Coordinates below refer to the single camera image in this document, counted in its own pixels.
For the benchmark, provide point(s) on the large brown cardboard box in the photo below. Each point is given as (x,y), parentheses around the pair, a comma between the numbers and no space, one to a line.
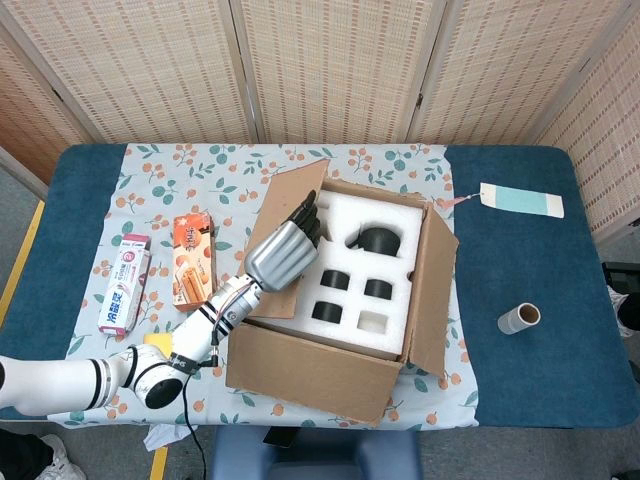
(310,370)

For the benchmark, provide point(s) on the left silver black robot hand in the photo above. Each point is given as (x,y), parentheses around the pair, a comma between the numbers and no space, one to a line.
(282,255)

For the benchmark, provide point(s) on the white sneaker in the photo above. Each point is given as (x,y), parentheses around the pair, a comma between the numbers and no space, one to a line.
(62,460)

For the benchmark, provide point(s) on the blue chair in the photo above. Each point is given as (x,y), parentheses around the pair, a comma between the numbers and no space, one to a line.
(315,455)

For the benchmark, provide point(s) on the black trousers leg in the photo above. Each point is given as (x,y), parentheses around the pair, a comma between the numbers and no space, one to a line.
(25,457)

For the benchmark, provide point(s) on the blue white paper tag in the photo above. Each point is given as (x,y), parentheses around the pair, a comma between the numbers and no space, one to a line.
(520,200)

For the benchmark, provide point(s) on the black teapot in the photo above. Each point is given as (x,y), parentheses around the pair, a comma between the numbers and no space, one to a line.
(380,240)

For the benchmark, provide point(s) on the fruit and leaf print tablecloth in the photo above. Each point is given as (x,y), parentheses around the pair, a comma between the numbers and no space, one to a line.
(150,190)

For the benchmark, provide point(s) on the cardboard tube roll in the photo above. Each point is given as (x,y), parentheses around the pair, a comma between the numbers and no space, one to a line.
(517,320)

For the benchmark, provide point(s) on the woven folding screen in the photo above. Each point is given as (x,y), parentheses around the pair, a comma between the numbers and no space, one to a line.
(325,65)

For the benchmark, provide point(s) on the yellow sponge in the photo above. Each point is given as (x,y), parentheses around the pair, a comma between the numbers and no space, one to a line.
(157,340)

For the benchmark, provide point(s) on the white foam insert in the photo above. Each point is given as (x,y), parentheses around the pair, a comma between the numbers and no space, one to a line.
(350,220)

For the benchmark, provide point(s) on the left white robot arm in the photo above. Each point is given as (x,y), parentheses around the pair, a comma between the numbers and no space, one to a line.
(50,385)

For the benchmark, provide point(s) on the black cup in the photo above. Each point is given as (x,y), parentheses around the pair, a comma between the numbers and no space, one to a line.
(380,289)
(328,312)
(336,280)

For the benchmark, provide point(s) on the white pink toothpaste box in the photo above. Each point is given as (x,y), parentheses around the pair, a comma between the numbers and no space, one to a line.
(122,290)

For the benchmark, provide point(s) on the orange egg roll snack box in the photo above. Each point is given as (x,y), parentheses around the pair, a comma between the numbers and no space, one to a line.
(192,260)

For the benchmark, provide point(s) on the black white object beside table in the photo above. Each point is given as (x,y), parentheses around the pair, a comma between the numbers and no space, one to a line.
(622,300)

